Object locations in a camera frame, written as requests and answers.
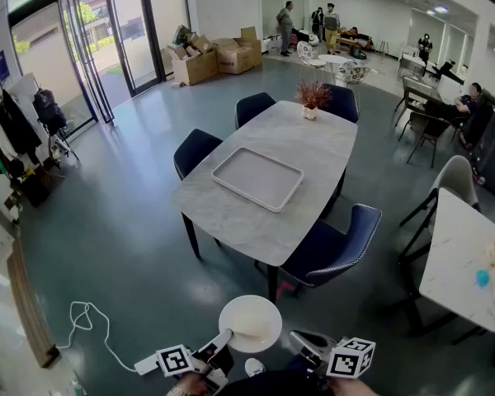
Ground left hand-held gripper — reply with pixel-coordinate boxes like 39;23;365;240
155;328;235;396

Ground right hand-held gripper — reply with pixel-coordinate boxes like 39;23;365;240
288;330;376;380

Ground white round plate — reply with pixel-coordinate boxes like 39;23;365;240
218;295;283;353

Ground person's left forearm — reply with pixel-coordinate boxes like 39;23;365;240
167;372;210;396

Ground person's right forearm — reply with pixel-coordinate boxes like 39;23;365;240
328;377;380;396

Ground grey marble dining table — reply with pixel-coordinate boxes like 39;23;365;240
172;100;359;304

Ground person's white shoe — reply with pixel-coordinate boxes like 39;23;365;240
244;357;266;378

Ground person's dark trousers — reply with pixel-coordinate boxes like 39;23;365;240
226;355;331;396

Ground dark blue upholstered chair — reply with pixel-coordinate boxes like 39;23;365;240
323;83;361;124
173;128;224;181
234;92;277;130
278;203;383;296

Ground grey rectangular tray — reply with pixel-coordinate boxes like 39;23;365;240
210;145;305;215

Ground white marble side table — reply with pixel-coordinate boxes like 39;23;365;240
398;186;495;366

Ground wooden threshold strip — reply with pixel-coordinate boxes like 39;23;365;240
6;237;61;369

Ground light grey shell chair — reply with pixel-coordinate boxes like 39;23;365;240
399;154;482;263

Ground brown black-framed chair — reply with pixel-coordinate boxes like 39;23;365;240
398;111;453;168

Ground potted red-brown plant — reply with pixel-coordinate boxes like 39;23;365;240
295;79;333;120

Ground brown cardboard box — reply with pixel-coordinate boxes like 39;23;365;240
169;35;219;87
212;38;256;76
233;26;263;68

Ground white patterned chair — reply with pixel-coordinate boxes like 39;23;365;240
295;40;327;83
335;59;372;90

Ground dark glass table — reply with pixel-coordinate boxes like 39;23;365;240
394;75;445;127

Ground black backpack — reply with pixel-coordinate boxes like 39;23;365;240
32;88;68;136

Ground small round white table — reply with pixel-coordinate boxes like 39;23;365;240
317;54;350;84

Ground clothes rack with hanging clothes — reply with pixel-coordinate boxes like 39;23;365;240
0;88;45;181

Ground black framed glass door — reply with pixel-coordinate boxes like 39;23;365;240
56;0;167;126

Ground white power strip with cable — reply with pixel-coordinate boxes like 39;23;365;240
56;301;163;376

